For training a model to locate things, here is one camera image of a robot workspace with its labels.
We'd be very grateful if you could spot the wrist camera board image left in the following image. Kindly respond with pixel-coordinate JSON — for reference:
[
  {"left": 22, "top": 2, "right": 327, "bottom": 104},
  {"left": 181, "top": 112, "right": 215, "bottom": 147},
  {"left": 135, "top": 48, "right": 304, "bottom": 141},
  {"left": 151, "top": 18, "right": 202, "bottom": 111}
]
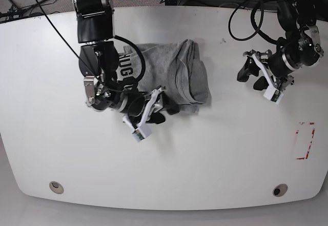
[{"left": 132, "top": 125, "right": 152, "bottom": 142}]

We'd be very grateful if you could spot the left table cable grommet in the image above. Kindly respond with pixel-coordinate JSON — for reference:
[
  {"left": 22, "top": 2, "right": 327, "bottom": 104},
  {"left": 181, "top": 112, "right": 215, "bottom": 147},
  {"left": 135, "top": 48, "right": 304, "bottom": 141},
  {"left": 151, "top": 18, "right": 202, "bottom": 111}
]
[{"left": 49, "top": 181, "right": 64, "bottom": 194}]

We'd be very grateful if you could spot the red tape rectangle marking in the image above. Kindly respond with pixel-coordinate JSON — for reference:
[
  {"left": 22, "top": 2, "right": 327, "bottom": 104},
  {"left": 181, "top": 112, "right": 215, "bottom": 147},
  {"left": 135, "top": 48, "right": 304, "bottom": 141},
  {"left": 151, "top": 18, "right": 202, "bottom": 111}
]
[{"left": 293, "top": 122, "right": 316, "bottom": 160}]

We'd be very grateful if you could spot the black tripod stand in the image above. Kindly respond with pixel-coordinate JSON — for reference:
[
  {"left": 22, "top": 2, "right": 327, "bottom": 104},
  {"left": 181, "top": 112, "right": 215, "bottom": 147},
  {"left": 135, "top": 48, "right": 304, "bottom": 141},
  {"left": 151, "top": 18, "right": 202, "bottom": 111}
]
[{"left": 1, "top": 0, "right": 58, "bottom": 24}]

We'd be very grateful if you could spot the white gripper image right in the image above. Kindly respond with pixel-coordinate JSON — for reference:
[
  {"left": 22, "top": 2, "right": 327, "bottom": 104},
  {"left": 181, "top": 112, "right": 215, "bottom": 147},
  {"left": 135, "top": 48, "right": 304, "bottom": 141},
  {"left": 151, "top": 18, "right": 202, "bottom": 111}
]
[{"left": 237, "top": 49, "right": 295, "bottom": 92}]

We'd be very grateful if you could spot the right table cable grommet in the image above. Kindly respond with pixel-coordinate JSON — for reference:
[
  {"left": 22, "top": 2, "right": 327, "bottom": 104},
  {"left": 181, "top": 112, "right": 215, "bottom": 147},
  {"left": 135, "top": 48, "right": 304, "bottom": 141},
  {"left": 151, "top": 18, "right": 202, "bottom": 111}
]
[{"left": 273, "top": 184, "right": 288, "bottom": 197}]

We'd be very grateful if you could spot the black looping arm cable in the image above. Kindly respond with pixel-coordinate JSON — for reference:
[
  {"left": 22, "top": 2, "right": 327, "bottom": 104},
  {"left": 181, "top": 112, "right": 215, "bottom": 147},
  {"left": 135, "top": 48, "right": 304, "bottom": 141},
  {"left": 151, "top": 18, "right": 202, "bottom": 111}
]
[{"left": 228, "top": 0, "right": 277, "bottom": 42}]

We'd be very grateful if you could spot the grey Hugging Face T-shirt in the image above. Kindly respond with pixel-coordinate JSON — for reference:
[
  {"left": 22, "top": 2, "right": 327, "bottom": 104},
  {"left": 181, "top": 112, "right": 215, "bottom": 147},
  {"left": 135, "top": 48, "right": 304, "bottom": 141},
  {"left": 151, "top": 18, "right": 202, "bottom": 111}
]
[{"left": 116, "top": 38, "right": 212, "bottom": 114}]

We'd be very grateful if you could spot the wrist camera board image right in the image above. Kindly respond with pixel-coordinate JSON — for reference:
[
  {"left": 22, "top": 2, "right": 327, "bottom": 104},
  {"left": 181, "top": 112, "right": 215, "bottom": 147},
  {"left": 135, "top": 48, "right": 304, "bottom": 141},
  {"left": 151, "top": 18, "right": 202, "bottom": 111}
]
[{"left": 263, "top": 87, "right": 283, "bottom": 105}]

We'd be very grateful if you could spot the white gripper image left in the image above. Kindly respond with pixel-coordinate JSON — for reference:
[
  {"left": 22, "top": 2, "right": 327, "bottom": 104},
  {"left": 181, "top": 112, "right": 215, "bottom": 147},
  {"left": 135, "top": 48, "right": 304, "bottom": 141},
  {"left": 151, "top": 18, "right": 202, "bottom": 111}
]
[{"left": 123, "top": 86, "right": 179, "bottom": 134}]

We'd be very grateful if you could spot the wrist camera board image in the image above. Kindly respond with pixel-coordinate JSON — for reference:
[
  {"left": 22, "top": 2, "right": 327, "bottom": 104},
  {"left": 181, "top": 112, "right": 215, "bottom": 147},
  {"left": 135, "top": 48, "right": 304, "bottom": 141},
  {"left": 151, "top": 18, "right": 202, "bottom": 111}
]
[
  {"left": 263, "top": 87, "right": 283, "bottom": 105},
  {"left": 132, "top": 125, "right": 152, "bottom": 142}
]

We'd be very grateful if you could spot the table cable grommet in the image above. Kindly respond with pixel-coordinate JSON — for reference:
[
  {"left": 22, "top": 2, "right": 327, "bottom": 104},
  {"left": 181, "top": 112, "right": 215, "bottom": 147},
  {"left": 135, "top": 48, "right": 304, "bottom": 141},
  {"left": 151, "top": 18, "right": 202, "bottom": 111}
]
[
  {"left": 49, "top": 181, "right": 64, "bottom": 194},
  {"left": 273, "top": 184, "right": 288, "bottom": 197}
]

